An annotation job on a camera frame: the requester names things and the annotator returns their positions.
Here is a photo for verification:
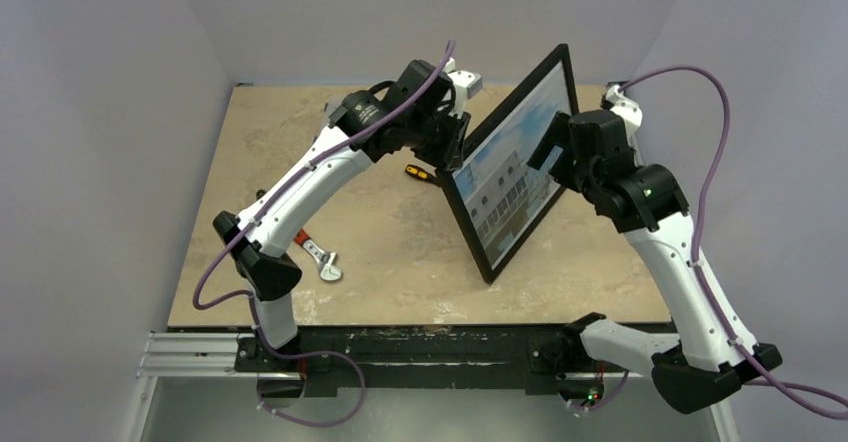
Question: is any yellow black flathead screwdriver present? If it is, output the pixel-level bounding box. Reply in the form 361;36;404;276
404;164;439;186

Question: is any black wooden picture frame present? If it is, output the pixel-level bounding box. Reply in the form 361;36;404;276
437;43;579;284

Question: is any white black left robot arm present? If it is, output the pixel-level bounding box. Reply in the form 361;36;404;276
213;60;483;371

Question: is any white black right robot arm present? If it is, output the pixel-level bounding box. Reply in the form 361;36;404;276
528;110;783;414

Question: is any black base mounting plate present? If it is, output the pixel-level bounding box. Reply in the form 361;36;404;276
234;323;624;397

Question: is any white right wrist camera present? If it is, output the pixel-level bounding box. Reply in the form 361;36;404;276
600;83;643;135

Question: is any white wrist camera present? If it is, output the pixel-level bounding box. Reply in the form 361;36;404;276
443;57;484;102
600;83;643;135

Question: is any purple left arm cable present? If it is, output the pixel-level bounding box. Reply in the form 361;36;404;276
192;39;458;429

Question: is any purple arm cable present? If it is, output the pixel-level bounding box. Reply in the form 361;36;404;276
568;65;848;422
192;39;458;429

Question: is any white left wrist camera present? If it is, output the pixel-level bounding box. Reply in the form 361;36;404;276
443;57;484;102

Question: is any red handled adjustable wrench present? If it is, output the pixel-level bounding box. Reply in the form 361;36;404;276
294;229;343;282

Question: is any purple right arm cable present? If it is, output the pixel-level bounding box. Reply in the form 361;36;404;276
568;65;848;422

